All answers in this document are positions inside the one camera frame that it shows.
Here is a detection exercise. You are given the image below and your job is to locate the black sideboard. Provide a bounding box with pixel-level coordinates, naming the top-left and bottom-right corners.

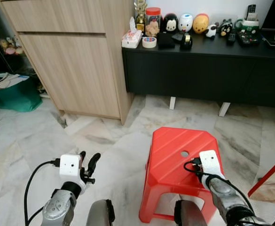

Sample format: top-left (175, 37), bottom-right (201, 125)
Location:
top-left (122, 29), bottom-right (275, 117)

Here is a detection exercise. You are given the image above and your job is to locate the silver right robot leg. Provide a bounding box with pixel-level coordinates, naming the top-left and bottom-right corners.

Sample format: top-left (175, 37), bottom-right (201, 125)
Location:
top-left (173, 200), bottom-right (209, 226)

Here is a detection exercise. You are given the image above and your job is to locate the white round figure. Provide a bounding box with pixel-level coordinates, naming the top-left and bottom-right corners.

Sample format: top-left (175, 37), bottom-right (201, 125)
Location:
top-left (178, 13), bottom-right (194, 33)

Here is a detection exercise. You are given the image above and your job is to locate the red lid snack jar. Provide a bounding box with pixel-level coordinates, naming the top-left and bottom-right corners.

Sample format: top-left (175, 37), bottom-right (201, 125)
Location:
top-left (145, 7), bottom-right (162, 38)

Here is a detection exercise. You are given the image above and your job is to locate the red plastic stool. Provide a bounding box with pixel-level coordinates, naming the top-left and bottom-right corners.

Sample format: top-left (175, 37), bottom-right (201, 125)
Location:
top-left (138, 127), bottom-right (232, 224)

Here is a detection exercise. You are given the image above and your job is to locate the black pouch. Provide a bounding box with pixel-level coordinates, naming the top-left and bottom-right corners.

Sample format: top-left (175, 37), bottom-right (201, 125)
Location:
top-left (157, 32), bottom-right (176, 49)

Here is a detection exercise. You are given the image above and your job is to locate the black tape dispenser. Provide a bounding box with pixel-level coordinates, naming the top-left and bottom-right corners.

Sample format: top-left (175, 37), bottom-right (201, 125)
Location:
top-left (180, 33), bottom-right (194, 50)

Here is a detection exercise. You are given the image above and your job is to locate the silver left robot leg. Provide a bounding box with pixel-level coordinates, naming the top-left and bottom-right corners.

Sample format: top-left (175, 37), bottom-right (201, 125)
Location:
top-left (85, 199), bottom-right (116, 226)

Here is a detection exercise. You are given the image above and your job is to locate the grey remote in mug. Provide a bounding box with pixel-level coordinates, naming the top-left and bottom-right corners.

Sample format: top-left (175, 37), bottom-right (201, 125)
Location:
top-left (246, 3), bottom-right (258, 22)

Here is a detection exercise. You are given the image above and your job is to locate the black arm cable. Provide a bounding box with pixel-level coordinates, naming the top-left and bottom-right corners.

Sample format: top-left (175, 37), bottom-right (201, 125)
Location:
top-left (183, 157), bottom-right (251, 209)
top-left (23, 159), bottom-right (62, 226)

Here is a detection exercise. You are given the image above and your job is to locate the black mouse figure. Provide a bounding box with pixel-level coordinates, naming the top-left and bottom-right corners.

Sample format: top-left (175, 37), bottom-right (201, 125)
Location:
top-left (161, 13), bottom-right (179, 34)

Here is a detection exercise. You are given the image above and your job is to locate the light wood cabinet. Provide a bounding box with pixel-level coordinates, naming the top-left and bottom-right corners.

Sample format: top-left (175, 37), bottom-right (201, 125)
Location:
top-left (0, 0), bottom-right (136, 124)

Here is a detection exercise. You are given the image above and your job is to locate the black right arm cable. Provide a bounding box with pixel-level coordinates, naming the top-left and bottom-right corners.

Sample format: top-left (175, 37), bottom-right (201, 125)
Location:
top-left (183, 157), bottom-right (251, 209)

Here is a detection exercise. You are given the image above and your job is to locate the green bag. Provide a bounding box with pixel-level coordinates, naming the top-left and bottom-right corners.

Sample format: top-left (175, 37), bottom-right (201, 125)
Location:
top-left (0, 73), bottom-right (43, 113)

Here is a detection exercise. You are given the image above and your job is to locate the small white cow figure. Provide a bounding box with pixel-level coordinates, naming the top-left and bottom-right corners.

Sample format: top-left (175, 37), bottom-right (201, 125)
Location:
top-left (205, 23), bottom-right (218, 39)

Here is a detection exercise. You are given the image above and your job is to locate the silver robot leg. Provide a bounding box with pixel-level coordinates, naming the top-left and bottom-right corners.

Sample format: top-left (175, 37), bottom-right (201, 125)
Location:
top-left (173, 200), bottom-right (209, 226)
top-left (85, 199), bottom-right (116, 226)

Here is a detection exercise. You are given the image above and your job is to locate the small black remote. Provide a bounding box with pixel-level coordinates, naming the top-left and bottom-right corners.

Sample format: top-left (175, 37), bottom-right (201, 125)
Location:
top-left (227, 32), bottom-right (237, 46)

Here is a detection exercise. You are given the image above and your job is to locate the gold trophy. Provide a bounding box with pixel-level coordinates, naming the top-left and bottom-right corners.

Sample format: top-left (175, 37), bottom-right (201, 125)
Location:
top-left (134, 0), bottom-right (149, 33)

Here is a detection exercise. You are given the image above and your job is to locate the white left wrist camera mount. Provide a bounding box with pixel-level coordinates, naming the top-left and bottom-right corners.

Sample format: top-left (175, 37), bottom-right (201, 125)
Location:
top-left (58, 153), bottom-right (84, 178)

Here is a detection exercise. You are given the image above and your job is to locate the pink white tissue box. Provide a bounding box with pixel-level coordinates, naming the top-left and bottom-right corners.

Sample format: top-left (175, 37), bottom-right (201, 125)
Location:
top-left (121, 17), bottom-right (143, 49)

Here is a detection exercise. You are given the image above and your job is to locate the small pastel plush toy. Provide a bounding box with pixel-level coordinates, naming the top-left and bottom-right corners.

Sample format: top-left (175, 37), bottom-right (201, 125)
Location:
top-left (0, 38), bottom-right (25, 55)

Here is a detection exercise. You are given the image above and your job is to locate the green holder mug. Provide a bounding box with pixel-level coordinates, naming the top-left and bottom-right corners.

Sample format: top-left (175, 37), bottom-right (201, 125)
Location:
top-left (235, 17), bottom-right (260, 35)

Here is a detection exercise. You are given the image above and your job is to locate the black keypad device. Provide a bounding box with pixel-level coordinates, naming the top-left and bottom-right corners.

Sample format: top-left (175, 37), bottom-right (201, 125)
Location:
top-left (237, 30), bottom-right (261, 47)

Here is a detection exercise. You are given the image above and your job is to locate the yellow round figure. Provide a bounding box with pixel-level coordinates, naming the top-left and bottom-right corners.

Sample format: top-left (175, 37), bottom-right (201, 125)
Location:
top-left (192, 13), bottom-right (210, 34)

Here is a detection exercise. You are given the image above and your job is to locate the small black white figure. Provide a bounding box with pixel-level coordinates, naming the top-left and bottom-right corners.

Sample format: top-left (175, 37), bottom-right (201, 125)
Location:
top-left (219, 18), bottom-right (235, 38)

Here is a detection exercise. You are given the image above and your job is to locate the white tape roll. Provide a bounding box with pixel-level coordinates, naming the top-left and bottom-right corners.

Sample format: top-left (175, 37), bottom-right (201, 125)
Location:
top-left (142, 36), bottom-right (157, 49)

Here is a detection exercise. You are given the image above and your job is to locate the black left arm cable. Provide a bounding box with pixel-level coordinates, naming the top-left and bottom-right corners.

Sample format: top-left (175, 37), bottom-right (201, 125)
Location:
top-left (23, 159), bottom-right (62, 226)

